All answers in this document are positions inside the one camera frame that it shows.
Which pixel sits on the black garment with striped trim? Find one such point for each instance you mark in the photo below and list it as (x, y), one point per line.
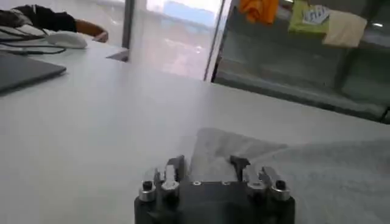
(45, 18)

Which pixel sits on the dark window frame pole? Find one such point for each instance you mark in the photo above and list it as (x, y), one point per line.
(128, 22)

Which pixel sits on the dark grey laptop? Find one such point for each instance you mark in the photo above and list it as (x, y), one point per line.
(24, 70)

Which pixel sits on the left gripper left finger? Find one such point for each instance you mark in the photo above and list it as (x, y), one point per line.
(169, 179)

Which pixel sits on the round white disc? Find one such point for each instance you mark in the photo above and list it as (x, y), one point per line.
(67, 40)

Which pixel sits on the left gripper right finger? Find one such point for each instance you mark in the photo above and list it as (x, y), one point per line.
(253, 179)

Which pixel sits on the grey metal shelf with clothes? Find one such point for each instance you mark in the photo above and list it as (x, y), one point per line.
(289, 61)

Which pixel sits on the grey printed t-shirt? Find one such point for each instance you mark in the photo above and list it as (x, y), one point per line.
(304, 176)

